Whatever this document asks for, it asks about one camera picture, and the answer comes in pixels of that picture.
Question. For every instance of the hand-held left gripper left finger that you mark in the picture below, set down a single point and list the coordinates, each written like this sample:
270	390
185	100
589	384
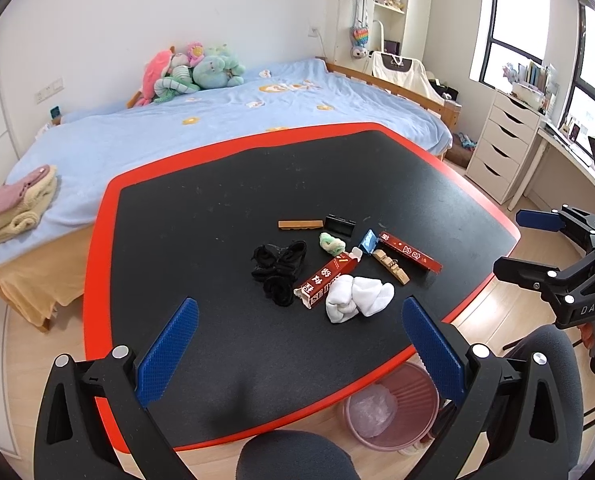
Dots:
170	352

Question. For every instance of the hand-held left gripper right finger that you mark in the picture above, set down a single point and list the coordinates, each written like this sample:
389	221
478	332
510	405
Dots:
432	350

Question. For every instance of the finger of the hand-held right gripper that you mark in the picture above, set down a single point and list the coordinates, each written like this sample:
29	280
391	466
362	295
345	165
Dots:
520	267
537	220

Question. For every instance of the pink waste bin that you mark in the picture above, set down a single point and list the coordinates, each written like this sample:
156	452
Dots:
412	390

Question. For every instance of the wooden clothespin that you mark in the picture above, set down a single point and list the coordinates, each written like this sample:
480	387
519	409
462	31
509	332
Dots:
395	270

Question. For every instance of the white balled socks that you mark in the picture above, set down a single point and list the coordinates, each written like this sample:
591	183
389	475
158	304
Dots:
360	297

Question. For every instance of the long red carton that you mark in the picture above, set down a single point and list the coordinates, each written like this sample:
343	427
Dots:
410	255
327	277

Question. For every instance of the small blue box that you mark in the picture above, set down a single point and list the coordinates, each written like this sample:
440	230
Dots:
369	244

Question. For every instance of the black scrunchie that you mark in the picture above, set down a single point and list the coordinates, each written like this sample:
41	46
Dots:
280	292

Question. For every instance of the black mesh cloth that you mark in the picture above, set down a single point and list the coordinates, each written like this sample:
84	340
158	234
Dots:
277	260

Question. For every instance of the small black box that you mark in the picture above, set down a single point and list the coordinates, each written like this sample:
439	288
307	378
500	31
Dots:
340	224

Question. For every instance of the brown wooden stick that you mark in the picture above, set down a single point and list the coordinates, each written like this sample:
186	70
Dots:
300	224

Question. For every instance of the white drawer cabinet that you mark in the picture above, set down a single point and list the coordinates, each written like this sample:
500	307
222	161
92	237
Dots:
502	150

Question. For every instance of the clear plastic wrap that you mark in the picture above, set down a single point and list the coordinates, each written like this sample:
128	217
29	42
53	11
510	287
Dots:
372	407

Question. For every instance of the white desk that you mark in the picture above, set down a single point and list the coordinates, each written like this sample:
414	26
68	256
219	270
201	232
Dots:
552	132

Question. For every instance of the brown box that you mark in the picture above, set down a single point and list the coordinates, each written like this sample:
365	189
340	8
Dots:
460	152

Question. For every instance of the row of books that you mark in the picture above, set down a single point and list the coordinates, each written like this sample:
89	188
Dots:
540	77

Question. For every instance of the dark grey office chair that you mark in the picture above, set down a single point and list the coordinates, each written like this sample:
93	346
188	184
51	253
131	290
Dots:
287	457

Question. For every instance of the black bag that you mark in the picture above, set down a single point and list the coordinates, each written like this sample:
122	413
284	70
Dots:
445	91

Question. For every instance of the cream tote bag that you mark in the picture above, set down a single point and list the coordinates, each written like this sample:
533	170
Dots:
402	77

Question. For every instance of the folded towels pink beige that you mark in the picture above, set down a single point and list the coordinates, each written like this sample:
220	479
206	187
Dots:
19	220

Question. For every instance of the light blue printed blanket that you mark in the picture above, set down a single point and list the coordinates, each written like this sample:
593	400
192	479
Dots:
177	135

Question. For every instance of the pink folded cloth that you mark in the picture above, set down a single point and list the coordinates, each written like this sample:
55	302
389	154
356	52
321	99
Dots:
2	200

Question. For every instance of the small hanging plush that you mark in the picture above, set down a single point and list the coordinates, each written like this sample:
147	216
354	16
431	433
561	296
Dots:
360	53

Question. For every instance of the white curved tube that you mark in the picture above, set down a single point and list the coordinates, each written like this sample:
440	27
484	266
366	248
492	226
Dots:
379	30

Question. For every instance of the rainbow hanging bag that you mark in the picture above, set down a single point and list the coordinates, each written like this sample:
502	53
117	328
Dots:
360	37

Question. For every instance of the row of small figurines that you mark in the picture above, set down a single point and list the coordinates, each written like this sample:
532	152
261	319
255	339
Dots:
390	0

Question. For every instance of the small teal device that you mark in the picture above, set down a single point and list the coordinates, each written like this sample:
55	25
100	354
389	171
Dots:
54	112

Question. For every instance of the green striped plush toy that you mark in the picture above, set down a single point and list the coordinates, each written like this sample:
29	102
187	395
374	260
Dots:
175	85

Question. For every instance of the teal plush toy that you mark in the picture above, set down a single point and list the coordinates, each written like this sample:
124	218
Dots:
212	72

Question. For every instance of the pink flower plush toy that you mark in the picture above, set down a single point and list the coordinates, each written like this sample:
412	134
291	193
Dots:
196	52

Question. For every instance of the light green plush toy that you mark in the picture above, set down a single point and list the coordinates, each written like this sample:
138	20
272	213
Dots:
217	50

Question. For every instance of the black picture frame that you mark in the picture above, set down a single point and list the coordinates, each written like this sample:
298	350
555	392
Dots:
392	46

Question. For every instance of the white wall shelf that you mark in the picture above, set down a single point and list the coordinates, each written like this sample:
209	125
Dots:
395	10

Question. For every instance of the white wall switch panel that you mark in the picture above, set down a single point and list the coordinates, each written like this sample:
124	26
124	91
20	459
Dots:
49	89

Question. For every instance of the white wall outlet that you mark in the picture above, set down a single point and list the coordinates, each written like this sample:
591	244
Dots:
313	31

